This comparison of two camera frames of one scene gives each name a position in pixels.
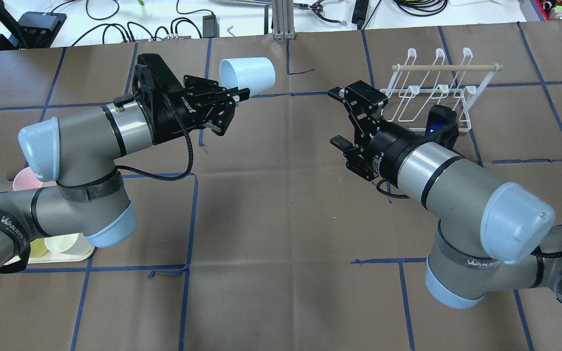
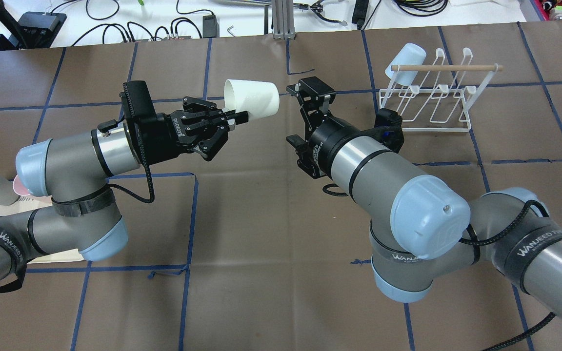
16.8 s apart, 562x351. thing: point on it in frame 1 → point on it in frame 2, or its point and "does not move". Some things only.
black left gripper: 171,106 → 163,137
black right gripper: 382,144 → 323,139
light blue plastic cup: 257,73 → 410,54
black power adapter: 210,28 does not move
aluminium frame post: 283,19 does not move
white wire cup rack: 414,90 does not move
